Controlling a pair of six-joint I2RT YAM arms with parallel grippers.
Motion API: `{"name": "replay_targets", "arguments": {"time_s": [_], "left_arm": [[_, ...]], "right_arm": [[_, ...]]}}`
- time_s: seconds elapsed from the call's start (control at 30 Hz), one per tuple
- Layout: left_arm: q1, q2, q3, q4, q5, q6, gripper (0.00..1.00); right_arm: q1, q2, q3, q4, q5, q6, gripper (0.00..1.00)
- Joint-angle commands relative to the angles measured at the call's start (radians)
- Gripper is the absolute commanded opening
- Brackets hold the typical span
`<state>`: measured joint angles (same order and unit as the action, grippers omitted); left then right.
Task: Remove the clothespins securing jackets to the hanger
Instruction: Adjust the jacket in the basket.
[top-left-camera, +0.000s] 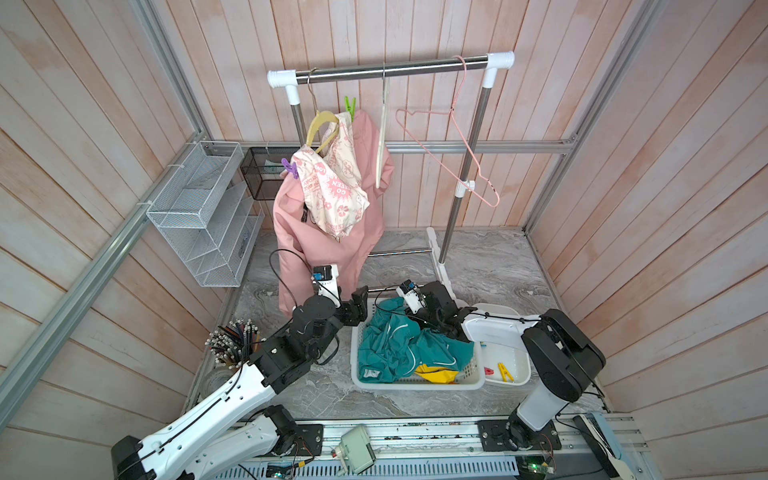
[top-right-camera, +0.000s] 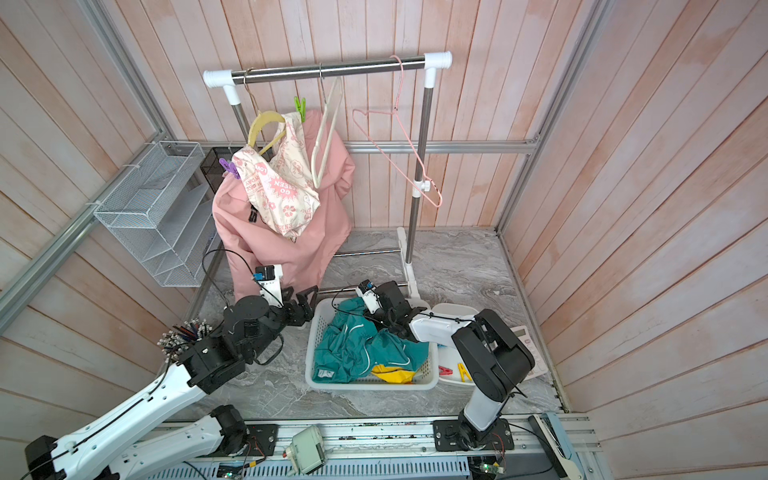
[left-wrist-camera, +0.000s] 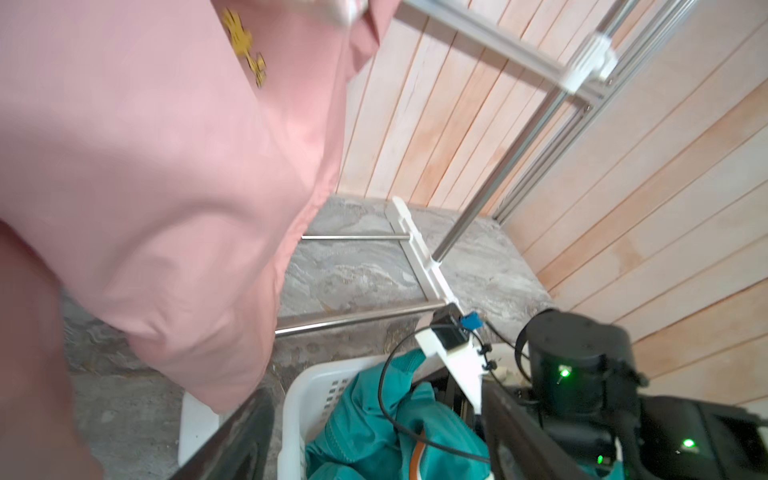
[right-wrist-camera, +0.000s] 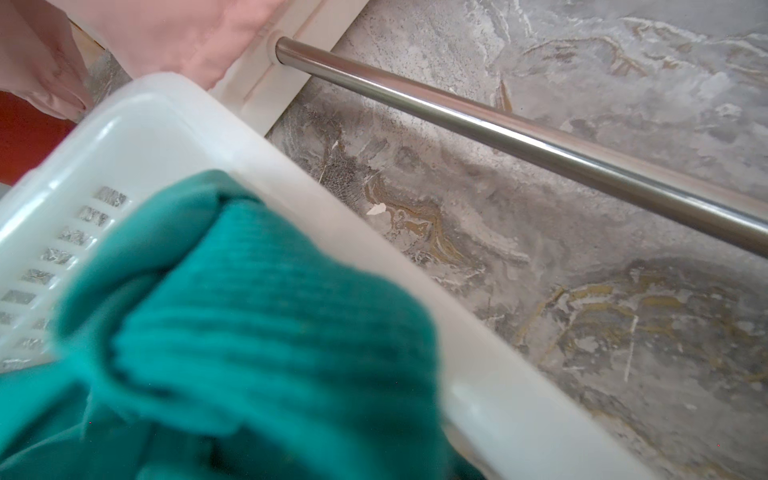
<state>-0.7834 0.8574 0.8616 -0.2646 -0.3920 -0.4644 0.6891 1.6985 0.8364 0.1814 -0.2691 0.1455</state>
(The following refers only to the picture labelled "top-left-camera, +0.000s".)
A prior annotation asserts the white wire mesh wall shelf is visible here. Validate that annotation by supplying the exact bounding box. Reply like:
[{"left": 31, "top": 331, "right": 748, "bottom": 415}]
[{"left": 147, "top": 141, "right": 264, "bottom": 288}]

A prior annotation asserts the dark mesh wall basket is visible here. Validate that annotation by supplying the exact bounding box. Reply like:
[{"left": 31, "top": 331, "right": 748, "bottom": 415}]
[{"left": 240, "top": 146, "right": 297, "bottom": 201}]

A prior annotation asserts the red cup of pencils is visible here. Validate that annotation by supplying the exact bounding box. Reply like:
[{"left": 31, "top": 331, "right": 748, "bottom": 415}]
[{"left": 205, "top": 319, "right": 262, "bottom": 370}]

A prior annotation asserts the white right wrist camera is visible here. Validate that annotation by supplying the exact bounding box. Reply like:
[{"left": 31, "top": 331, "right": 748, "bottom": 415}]
[{"left": 396, "top": 280, "right": 426, "bottom": 314}]

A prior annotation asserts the yellow jacket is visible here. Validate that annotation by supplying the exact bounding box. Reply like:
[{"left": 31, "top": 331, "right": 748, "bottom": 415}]
[{"left": 414, "top": 364, "right": 459, "bottom": 384}]

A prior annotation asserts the yellow-green plastic hanger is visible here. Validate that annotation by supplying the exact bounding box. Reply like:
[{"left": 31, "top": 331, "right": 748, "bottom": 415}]
[{"left": 305, "top": 111, "right": 340, "bottom": 153}]

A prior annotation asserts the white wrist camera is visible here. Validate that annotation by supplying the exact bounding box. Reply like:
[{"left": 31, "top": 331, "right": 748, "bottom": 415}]
[
  {"left": 312, "top": 264, "right": 341, "bottom": 306},
  {"left": 396, "top": 280, "right": 426, "bottom": 314}
]

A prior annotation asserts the metal clothes rack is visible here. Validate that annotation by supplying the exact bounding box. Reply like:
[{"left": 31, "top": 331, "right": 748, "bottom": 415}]
[{"left": 267, "top": 53, "right": 490, "bottom": 287}]

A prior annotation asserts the white plastic tray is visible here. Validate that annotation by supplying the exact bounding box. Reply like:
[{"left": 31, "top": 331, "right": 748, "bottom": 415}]
[{"left": 462, "top": 303, "right": 532, "bottom": 387}]

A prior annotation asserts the yellow clothespin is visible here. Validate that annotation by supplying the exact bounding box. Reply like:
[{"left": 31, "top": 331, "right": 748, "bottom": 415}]
[{"left": 497, "top": 362, "right": 515, "bottom": 383}]

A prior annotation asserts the purple clothespin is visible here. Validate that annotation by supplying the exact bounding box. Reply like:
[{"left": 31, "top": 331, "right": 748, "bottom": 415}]
[{"left": 281, "top": 158, "right": 299, "bottom": 180}]

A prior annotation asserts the green sweatshirt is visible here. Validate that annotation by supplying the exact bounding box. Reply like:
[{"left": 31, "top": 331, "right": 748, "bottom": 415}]
[{"left": 357, "top": 297, "right": 474, "bottom": 384}]

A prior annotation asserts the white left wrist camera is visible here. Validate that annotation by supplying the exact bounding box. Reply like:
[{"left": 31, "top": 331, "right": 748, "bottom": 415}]
[{"left": 312, "top": 264, "right": 341, "bottom": 306}]

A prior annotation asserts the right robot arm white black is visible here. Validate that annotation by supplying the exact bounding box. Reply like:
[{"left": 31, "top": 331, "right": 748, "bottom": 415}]
[{"left": 397, "top": 281, "right": 606, "bottom": 451}]

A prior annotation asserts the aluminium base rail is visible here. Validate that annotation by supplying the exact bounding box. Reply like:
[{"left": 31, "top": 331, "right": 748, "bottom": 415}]
[{"left": 149, "top": 416, "right": 649, "bottom": 480}]

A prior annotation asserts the floral pink white garment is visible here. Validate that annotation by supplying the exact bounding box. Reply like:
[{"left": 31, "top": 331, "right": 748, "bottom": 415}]
[{"left": 291, "top": 113, "right": 370, "bottom": 241}]

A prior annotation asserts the green-white box on rail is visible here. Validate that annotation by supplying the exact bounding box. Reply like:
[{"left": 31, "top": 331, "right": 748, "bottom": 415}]
[{"left": 332, "top": 425, "right": 376, "bottom": 476}]

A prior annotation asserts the white perforated laundry basket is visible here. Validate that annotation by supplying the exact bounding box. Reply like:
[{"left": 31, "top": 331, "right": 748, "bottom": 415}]
[{"left": 350, "top": 298, "right": 485, "bottom": 391}]

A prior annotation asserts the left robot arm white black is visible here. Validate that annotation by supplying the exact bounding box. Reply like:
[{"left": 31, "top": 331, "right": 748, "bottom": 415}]
[{"left": 111, "top": 286, "right": 369, "bottom": 479}]

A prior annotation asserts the white hanger with metal hook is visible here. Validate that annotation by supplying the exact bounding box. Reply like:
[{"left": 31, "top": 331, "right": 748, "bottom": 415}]
[{"left": 374, "top": 62, "right": 391, "bottom": 191}]

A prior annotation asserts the pink jacket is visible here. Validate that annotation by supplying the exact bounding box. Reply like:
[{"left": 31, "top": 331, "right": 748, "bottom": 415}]
[{"left": 273, "top": 110, "right": 394, "bottom": 317}]

